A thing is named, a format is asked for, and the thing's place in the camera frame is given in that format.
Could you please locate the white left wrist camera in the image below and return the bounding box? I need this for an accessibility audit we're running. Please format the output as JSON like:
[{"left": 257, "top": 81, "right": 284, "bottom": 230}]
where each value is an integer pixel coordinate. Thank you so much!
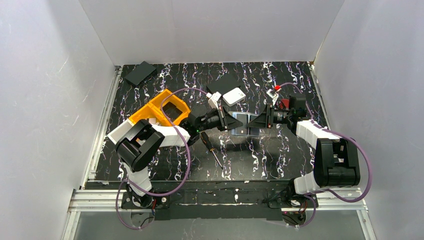
[{"left": 206, "top": 91, "right": 222, "bottom": 110}]

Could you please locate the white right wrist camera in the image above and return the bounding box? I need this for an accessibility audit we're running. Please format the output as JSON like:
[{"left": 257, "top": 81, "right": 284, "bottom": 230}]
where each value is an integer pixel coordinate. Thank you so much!
[{"left": 266, "top": 85, "right": 281, "bottom": 105}]

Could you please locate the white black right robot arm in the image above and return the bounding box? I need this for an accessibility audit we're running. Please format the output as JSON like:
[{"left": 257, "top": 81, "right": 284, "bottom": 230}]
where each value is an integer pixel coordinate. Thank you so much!
[{"left": 247, "top": 93, "right": 361, "bottom": 195}]

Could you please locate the black flat box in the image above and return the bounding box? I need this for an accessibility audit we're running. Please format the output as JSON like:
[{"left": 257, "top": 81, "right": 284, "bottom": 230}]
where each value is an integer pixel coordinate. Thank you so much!
[{"left": 206, "top": 73, "right": 241, "bottom": 95}]

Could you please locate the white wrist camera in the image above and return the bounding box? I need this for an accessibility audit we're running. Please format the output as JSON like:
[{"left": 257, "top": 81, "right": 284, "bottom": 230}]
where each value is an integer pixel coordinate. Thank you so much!
[
  {"left": 266, "top": 85, "right": 281, "bottom": 105},
  {"left": 206, "top": 91, "right": 222, "bottom": 110}
]

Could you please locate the yellow plastic bin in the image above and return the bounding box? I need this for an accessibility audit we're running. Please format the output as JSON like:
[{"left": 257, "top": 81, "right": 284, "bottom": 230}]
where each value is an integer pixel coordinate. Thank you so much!
[{"left": 129, "top": 89, "right": 191, "bottom": 127}]

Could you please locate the aluminium left side rail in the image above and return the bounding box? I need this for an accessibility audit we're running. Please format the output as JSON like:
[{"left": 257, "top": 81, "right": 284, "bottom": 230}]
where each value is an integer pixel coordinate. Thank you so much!
[{"left": 79, "top": 66, "right": 123, "bottom": 190}]

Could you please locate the white plastic bin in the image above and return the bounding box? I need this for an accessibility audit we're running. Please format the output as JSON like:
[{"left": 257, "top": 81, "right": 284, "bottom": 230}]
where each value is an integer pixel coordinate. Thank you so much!
[{"left": 106, "top": 118, "right": 134, "bottom": 145}]

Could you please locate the red leather card holder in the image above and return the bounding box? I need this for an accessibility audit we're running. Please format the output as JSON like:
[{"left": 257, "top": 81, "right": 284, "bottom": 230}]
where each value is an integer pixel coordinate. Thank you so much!
[{"left": 278, "top": 98, "right": 290, "bottom": 111}]

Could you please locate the aluminium rail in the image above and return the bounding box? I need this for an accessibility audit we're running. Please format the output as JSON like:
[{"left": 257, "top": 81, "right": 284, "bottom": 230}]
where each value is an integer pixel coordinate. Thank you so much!
[
  {"left": 68, "top": 188, "right": 368, "bottom": 212},
  {"left": 79, "top": 66, "right": 123, "bottom": 190}
]

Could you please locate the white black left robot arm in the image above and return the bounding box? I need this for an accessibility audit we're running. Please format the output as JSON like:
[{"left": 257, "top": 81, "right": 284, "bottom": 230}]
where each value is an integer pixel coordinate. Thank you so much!
[{"left": 115, "top": 107, "right": 243, "bottom": 197}]

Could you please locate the black screwdriver bit strip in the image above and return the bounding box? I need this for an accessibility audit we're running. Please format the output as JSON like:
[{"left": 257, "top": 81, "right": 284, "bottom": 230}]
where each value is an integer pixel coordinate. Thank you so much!
[{"left": 159, "top": 145, "right": 175, "bottom": 150}]

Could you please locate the black card in bin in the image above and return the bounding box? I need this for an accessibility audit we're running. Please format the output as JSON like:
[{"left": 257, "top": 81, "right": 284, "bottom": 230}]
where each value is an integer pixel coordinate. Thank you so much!
[{"left": 162, "top": 102, "right": 183, "bottom": 122}]

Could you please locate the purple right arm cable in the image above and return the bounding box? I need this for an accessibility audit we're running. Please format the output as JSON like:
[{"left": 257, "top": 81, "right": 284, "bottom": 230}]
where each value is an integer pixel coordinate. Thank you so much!
[{"left": 278, "top": 82, "right": 373, "bottom": 228}]

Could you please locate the yellow black screwdriver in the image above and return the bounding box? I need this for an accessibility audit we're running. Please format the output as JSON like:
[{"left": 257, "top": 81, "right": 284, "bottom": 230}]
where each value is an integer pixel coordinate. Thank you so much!
[{"left": 200, "top": 131, "right": 224, "bottom": 169}]

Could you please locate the black flat pad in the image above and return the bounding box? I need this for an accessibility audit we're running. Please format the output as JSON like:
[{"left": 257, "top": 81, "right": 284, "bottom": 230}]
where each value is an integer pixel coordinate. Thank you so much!
[{"left": 124, "top": 61, "right": 157, "bottom": 87}]

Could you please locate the white rectangular box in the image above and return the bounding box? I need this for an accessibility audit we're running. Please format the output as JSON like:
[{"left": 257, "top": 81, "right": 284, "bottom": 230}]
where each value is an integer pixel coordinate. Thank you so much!
[{"left": 222, "top": 87, "right": 246, "bottom": 107}]

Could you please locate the aluminium front rail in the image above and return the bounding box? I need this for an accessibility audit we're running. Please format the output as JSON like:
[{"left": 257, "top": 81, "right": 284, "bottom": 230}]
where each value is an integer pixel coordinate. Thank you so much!
[{"left": 68, "top": 188, "right": 368, "bottom": 212}]

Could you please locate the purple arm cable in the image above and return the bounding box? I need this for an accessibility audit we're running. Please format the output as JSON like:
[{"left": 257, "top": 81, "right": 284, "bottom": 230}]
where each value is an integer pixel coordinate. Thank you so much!
[
  {"left": 278, "top": 82, "right": 373, "bottom": 228},
  {"left": 115, "top": 87, "right": 210, "bottom": 231}
]

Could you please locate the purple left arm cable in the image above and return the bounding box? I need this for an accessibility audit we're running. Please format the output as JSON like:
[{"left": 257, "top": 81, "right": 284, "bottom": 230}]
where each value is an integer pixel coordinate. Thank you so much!
[{"left": 115, "top": 87, "right": 210, "bottom": 231}]

